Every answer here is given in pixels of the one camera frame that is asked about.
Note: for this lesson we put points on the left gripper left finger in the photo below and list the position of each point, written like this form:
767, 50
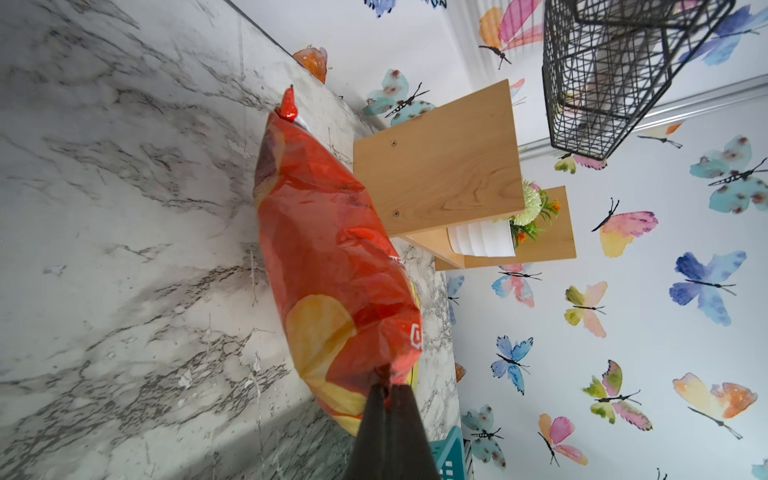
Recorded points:
370, 453

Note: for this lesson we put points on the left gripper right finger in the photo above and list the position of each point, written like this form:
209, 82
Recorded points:
408, 453

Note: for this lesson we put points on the red chips bag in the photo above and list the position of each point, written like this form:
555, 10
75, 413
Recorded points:
341, 290

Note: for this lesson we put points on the teal plastic basket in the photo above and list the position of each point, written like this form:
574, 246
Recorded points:
449, 456

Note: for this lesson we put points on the yellow chips bag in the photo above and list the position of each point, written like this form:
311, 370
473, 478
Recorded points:
416, 339

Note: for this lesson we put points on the white pot with orange flowers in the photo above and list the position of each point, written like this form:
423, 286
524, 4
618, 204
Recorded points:
501, 237

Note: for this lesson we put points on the wooden corner shelf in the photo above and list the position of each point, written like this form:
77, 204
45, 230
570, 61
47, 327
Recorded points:
452, 166

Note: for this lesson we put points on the black wire wall basket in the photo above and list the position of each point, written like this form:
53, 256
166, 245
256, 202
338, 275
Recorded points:
607, 63

